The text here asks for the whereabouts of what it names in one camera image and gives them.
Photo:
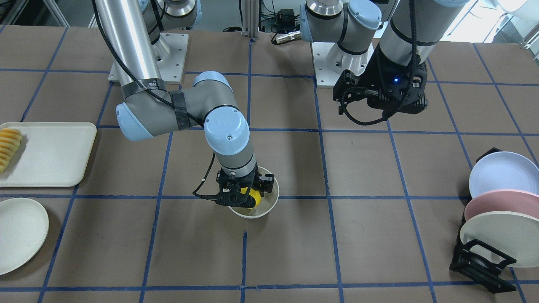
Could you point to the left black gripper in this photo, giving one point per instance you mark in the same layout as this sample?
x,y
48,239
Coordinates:
x,y
376,72

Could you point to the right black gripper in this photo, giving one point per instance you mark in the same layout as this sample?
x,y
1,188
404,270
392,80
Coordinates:
x,y
266,184

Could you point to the yellow lemon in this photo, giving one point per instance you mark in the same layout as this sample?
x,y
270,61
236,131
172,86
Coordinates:
x,y
253,200

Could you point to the white ceramic bowl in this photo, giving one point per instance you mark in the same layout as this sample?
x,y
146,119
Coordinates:
x,y
267,203

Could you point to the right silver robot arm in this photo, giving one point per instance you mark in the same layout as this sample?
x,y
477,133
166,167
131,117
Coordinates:
x,y
150,110

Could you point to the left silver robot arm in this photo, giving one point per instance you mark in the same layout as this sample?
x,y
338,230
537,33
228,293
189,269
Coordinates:
x,y
413,31

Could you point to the lavender plate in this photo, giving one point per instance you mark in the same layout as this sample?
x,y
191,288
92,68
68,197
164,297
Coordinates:
x,y
503,170

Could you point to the pink plate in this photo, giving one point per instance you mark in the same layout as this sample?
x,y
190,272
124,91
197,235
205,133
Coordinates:
x,y
511,200

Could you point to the cream rectangular tray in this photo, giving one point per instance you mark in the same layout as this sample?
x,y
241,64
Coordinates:
x,y
52,154

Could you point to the black dish rack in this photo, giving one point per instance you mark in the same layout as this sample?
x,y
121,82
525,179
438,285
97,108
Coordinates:
x,y
480,269

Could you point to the cream plate in rack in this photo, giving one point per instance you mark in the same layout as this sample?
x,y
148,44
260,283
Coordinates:
x,y
514,234

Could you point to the cream round plate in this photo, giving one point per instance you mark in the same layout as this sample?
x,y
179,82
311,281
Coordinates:
x,y
24,225

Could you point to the sliced yellow pineapple toy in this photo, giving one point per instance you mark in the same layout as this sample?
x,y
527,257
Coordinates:
x,y
10,142

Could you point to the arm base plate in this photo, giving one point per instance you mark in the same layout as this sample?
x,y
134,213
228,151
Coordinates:
x,y
324,67
157,56

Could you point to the aluminium frame post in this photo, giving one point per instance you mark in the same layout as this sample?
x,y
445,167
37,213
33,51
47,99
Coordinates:
x,y
250,18

